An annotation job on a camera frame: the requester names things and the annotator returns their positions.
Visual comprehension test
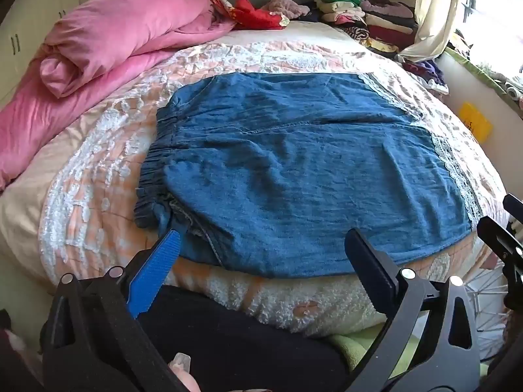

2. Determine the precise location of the green window sill cloth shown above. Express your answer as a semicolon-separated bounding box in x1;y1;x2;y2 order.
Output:
445;45;523;112

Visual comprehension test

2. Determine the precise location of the window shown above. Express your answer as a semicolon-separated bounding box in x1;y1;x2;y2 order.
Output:
461;0;523;72

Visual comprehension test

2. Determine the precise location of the white wire grille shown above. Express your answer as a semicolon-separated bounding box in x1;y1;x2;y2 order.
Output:
461;277;512;361

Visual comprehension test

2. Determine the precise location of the purple clothes heap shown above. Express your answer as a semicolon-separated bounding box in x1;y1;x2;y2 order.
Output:
402;59;451;97

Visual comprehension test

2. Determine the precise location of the cream curtain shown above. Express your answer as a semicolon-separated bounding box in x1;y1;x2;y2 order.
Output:
397;0;477;64

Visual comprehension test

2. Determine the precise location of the person's left hand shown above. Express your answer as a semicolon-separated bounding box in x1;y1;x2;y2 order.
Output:
169;352;204;392

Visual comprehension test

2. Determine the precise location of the cream wardrobe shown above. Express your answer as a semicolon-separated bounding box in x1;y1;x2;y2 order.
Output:
0;0;79;107

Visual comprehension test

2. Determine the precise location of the person's black clothing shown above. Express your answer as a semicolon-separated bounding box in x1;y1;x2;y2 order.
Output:
138;285;353;392

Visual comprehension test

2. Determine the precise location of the peach and white textured blanket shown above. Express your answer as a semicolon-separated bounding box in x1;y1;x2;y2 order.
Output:
38;28;513;337

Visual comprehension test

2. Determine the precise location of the pile of folded clothes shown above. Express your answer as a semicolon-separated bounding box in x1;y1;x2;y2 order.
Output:
314;0;420;55

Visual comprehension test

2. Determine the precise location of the light green fleece cloth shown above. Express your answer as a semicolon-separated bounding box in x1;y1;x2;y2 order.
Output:
326;326;418;381

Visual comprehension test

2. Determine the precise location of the pink duvet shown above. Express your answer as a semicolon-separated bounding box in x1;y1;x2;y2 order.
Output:
0;0;238;190

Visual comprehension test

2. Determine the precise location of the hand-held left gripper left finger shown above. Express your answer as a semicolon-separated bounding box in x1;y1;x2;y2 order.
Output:
41;229;193;392

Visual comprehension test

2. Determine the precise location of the blue denim pants lace trim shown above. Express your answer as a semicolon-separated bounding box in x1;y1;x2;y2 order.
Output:
135;73;485;279

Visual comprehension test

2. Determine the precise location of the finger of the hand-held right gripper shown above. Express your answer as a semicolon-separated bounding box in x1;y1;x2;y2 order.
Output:
502;193;523;230
476;215;523;312

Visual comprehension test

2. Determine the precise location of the red floral cloth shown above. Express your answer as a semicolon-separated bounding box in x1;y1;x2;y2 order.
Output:
203;0;292;30

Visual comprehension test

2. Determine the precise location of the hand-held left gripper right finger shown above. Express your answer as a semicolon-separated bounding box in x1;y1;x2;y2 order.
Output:
344;228;481;392

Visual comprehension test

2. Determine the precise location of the mauve fluffy cloth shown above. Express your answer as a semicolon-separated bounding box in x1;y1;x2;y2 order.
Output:
261;0;312;19

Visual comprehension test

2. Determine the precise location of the cream bed sheet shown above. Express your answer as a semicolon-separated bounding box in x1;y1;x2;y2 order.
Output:
0;20;360;290

